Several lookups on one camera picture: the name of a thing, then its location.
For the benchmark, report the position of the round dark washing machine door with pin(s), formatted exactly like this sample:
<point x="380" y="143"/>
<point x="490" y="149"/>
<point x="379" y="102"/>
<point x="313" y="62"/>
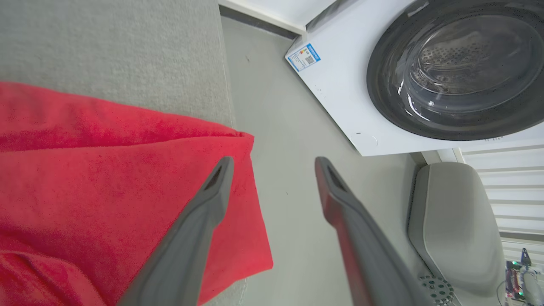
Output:
<point x="459" y="72"/>

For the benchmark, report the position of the blue white energy label sticker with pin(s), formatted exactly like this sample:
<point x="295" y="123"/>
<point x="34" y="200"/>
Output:
<point x="304" y="57"/>

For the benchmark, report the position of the round perforated metal grille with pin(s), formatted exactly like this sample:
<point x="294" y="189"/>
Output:
<point x="436" y="290"/>

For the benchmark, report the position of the white slatted panel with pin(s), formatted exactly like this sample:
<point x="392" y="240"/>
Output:
<point x="514" y="191"/>

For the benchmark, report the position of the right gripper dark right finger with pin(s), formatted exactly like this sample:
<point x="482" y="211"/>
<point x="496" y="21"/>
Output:
<point x="369" y="255"/>

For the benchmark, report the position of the grey fabric sofa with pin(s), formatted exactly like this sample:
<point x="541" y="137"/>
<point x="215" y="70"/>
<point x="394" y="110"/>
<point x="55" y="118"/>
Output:
<point x="106" y="42"/>

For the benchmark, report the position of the white washing machine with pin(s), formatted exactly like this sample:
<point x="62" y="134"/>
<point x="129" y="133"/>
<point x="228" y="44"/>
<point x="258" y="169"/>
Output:
<point x="340" y="85"/>

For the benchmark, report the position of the red basketball jersey white sleeves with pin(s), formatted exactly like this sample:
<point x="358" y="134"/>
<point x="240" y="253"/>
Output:
<point x="85" y="191"/>

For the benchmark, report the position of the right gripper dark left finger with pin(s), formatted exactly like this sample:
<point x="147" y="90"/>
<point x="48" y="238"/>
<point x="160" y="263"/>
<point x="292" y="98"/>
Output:
<point x="187" y="255"/>

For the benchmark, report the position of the grey rounded plastic shell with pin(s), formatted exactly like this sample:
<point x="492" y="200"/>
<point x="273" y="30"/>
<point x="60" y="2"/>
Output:
<point x="459" y="225"/>

